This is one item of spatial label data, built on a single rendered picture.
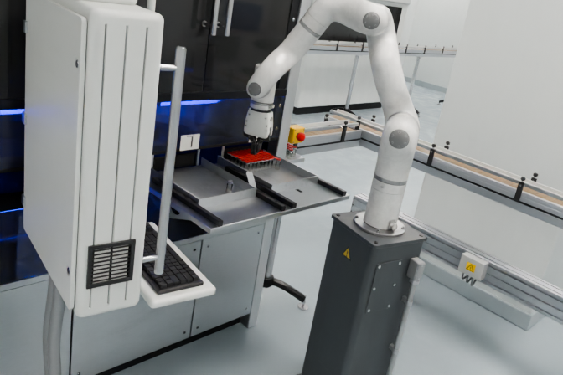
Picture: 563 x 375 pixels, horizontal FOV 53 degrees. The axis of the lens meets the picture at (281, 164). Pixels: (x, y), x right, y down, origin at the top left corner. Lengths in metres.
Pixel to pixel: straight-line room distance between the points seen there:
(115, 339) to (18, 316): 0.43
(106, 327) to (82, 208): 1.04
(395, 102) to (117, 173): 1.02
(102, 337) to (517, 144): 2.32
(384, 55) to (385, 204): 0.52
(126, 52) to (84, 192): 0.33
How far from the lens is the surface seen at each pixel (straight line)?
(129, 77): 1.29
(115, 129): 1.31
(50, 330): 1.91
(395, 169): 1.97
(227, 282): 2.62
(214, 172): 2.26
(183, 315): 2.54
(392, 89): 1.93
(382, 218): 2.04
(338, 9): 1.92
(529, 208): 2.71
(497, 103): 3.39
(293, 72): 2.41
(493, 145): 3.41
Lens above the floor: 1.68
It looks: 19 degrees down
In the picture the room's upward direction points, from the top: 10 degrees clockwise
